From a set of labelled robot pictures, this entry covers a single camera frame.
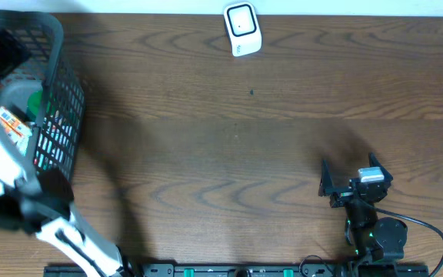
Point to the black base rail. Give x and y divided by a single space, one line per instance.
308 269

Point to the green lid white jar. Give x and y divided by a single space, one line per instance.
33 105

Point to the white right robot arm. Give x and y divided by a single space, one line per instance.
375 240

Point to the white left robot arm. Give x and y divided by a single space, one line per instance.
42 205

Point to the orange juice box pair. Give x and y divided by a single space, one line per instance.
14 128

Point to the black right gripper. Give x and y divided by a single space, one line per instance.
341 196

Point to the grey plastic mesh basket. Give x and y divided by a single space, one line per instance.
57 128

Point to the white barcode scanner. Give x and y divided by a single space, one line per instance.
242 28

